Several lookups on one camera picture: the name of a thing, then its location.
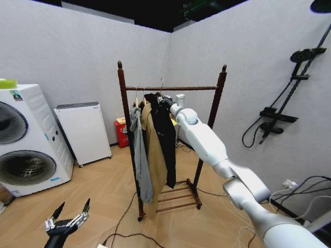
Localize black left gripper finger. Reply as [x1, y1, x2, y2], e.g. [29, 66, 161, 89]
[69, 198, 91, 228]
[44, 201, 66, 231]

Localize black garment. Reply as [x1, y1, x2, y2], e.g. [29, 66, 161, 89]
[144, 92, 177, 189]

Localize grey hooded garment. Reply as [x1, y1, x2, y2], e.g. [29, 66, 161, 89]
[129, 105, 155, 204]

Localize dark wooden clothes rack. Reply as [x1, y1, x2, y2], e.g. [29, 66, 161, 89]
[116, 60, 228, 222]

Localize brown basket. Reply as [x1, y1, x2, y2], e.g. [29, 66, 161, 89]
[0, 183, 16, 208]

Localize red box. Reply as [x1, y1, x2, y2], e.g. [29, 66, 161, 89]
[114, 118, 130, 149]

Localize tan coat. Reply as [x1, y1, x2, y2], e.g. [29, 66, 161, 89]
[139, 101, 169, 220]

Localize white low cabinet appliance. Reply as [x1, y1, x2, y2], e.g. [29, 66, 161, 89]
[53, 101, 112, 168]

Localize white stacked washer dryer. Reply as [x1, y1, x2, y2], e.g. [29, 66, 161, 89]
[0, 84, 75, 198]

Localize black shower tap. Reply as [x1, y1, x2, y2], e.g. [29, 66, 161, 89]
[259, 122, 284, 145]

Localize black shower mixer shelf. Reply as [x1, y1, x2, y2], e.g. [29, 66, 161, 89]
[259, 106, 299, 123]

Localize black hand shower head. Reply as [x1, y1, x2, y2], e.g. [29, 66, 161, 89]
[290, 47, 328, 64]

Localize green flat box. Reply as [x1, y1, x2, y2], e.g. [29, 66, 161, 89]
[0, 78, 18, 90]

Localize white power strip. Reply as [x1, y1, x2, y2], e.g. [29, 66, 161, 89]
[282, 179, 299, 189]

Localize long black floor cable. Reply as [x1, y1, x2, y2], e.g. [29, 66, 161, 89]
[102, 190, 167, 248]

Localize tangled thin cables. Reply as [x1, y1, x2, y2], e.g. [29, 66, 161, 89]
[175, 140, 193, 153]

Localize black shower hose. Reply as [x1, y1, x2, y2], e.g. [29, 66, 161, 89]
[242, 61, 303, 149]

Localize white floor cable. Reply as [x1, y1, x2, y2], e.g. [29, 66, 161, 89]
[219, 190, 261, 248]

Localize black shower rail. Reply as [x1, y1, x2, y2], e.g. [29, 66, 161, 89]
[268, 24, 331, 111]

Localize black floor frame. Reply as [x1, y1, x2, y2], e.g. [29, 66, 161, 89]
[270, 198, 306, 224]

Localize black looped cable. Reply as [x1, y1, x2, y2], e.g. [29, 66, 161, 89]
[268, 175, 331, 201]

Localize grey cable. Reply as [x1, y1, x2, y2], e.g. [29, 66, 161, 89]
[299, 195, 331, 221]

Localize pale grey post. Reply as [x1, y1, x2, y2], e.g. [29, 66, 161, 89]
[304, 208, 331, 235]

